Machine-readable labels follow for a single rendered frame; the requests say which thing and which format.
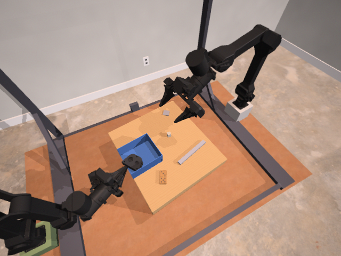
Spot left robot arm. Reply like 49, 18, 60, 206
172, 24, 282, 110

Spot light grey flat bar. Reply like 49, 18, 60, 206
178, 140, 206, 165

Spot blue open-top tray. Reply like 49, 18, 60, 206
119, 136, 163, 179

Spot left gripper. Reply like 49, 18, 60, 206
159, 76, 205, 123

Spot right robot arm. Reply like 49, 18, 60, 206
0, 189, 101, 255

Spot orange domino tile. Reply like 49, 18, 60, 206
160, 170, 167, 185

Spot light orange flat board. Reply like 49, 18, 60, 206
108, 101, 224, 212

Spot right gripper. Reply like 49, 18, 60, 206
89, 165, 128, 205

